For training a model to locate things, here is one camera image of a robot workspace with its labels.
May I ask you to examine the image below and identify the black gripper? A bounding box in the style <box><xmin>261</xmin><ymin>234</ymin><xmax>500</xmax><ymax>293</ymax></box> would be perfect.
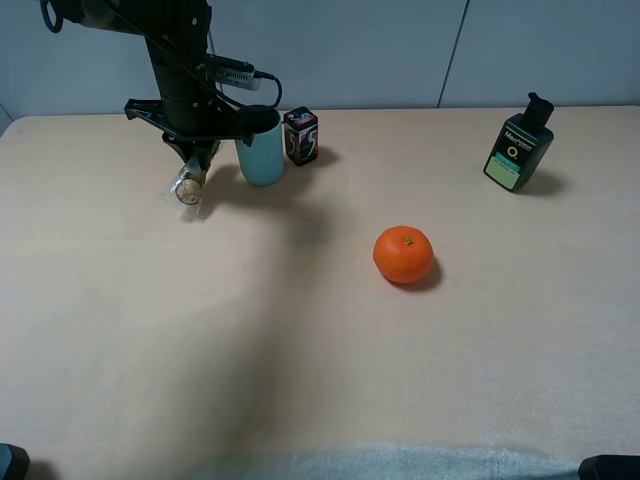
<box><xmin>124</xmin><ymin>98</ymin><xmax>253</xmax><ymax>171</ymax></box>

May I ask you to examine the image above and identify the snack bar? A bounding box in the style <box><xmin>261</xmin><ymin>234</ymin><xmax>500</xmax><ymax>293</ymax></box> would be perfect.
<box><xmin>161</xmin><ymin>154</ymin><xmax>209</xmax><ymax>221</ymax></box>

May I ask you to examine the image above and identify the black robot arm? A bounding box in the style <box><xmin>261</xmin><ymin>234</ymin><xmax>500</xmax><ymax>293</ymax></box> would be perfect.
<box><xmin>40</xmin><ymin>0</ymin><xmax>255</xmax><ymax>171</ymax></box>

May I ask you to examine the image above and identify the black object bottom left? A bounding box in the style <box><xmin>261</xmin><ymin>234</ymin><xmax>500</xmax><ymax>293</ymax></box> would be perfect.
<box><xmin>0</xmin><ymin>443</ymin><xmax>31</xmax><ymax>480</ymax></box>

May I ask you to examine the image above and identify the black object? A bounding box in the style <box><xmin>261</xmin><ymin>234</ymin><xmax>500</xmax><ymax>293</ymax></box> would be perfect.
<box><xmin>0</xmin><ymin>443</ymin><xmax>31</xmax><ymax>480</ymax></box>
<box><xmin>578</xmin><ymin>455</ymin><xmax>640</xmax><ymax>480</ymax></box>

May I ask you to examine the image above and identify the black object bottom right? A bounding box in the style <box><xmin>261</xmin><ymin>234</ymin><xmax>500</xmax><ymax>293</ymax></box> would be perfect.
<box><xmin>578</xmin><ymin>455</ymin><xmax>640</xmax><ymax>480</ymax></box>

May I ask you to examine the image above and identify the light blue cup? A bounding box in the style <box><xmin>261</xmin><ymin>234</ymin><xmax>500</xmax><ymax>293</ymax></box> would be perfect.
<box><xmin>235</xmin><ymin>105</ymin><xmax>285</xmax><ymax>186</ymax></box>

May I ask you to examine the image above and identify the black gum box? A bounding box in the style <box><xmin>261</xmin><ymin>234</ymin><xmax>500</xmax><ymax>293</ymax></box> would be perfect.
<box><xmin>283</xmin><ymin>106</ymin><xmax>319</xmax><ymax>166</ymax></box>

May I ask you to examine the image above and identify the orange mandarin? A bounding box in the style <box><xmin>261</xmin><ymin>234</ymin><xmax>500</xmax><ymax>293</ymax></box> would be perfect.
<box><xmin>372</xmin><ymin>225</ymin><xmax>435</xmax><ymax>284</ymax></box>

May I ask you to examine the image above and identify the dark green lotion bottle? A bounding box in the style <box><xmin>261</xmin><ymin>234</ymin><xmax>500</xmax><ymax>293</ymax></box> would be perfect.
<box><xmin>483</xmin><ymin>92</ymin><xmax>554</xmax><ymax>192</ymax></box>

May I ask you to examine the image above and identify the grey cloth at table edge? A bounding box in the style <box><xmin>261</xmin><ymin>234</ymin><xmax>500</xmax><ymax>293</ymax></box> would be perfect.
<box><xmin>191</xmin><ymin>443</ymin><xmax>579</xmax><ymax>479</ymax></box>

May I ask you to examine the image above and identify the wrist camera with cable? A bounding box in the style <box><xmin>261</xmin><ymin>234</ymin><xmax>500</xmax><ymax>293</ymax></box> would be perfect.
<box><xmin>196</xmin><ymin>54</ymin><xmax>283</xmax><ymax>108</ymax></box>

